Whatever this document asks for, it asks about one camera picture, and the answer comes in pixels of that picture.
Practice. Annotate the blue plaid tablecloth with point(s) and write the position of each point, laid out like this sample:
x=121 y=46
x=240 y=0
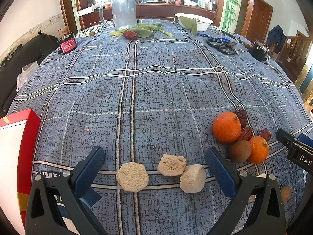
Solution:
x=141 y=99

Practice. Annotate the beige cake block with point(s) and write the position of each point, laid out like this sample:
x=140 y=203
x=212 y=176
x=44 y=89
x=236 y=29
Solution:
x=263 y=175

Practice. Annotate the red label black jar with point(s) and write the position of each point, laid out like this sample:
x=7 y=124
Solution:
x=67 y=43

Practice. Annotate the round beige cake piece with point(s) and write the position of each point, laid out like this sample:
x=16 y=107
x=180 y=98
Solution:
x=132 y=177

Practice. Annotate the wooden window counter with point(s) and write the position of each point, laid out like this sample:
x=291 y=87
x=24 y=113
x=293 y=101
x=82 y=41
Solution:
x=162 y=11

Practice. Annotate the small brown kiwi fruit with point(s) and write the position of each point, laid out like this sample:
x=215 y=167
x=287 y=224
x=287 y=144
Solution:
x=285 y=193

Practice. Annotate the black scissors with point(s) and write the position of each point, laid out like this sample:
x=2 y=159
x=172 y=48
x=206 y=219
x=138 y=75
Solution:
x=226 y=48

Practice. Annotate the blue pen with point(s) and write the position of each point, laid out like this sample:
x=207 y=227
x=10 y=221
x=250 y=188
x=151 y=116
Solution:
x=224 y=40

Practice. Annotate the white bowl with greens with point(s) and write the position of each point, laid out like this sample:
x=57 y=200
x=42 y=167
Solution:
x=194 y=23

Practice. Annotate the dark jacket on railing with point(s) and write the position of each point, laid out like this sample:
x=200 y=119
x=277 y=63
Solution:
x=277 y=38

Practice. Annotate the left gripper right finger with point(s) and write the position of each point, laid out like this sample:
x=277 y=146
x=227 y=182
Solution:
x=267 y=215

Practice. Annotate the small orange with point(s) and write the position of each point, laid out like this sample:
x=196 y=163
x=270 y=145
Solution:
x=259 y=150

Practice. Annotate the clear plastic bag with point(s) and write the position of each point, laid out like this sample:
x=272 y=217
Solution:
x=26 y=72

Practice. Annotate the large orange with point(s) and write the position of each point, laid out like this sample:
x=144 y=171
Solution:
x=226 y=127

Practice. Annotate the black sofa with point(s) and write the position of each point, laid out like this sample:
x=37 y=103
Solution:
x=35 y=50

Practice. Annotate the black cup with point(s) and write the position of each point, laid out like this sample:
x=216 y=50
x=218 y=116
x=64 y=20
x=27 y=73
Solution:
x=260 y=52

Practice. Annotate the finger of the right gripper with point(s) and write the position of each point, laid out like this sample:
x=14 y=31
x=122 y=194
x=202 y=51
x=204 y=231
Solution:
x=305 y=139
x=298 y=152

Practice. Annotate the clear glass pitcher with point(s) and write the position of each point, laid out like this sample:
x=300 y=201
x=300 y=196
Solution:
x=123 y=13

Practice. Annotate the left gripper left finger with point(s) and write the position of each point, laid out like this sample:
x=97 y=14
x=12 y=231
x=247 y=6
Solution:
x=53 y=200

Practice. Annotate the red date by leaves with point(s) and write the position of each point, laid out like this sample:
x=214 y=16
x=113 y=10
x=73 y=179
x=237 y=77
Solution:
x=130 y=35

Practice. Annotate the wooden stair railing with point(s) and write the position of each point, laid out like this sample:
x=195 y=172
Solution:
x=293 y=55

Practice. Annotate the crumbly beige cake piece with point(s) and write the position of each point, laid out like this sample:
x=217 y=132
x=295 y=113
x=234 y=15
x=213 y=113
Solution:
x=171 y=165

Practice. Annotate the green vegetable leaves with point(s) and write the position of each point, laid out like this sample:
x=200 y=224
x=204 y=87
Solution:
x=143 y=30

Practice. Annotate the red shallow box tray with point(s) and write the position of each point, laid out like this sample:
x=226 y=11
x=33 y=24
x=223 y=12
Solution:
x=18 y=137

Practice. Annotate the red date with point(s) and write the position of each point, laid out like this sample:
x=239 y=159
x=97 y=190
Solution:
x=242 y=116
x=265 y=134
x=130 y=35
x=246 y=134

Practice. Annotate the wooden door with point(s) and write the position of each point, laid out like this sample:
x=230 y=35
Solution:
x=260 y=21

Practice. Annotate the white round plate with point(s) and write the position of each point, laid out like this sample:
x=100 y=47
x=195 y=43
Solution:
x=85 y=32

